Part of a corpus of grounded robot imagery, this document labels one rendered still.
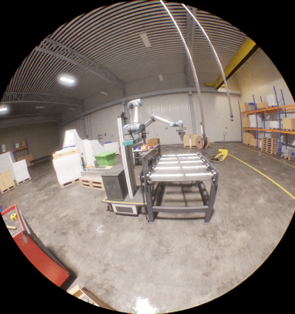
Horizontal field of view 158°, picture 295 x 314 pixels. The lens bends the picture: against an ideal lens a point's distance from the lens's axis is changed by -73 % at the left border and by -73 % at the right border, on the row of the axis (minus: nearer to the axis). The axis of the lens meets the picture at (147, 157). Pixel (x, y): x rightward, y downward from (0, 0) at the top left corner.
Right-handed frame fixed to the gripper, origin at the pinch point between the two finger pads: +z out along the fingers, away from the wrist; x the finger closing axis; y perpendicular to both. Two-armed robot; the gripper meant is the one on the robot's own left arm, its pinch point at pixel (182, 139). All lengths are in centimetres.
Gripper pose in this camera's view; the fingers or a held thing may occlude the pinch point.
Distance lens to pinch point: 180.6
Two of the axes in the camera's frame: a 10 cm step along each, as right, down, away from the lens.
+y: 9.4, -1.7, 3.0
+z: 1.1, 9.7, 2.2
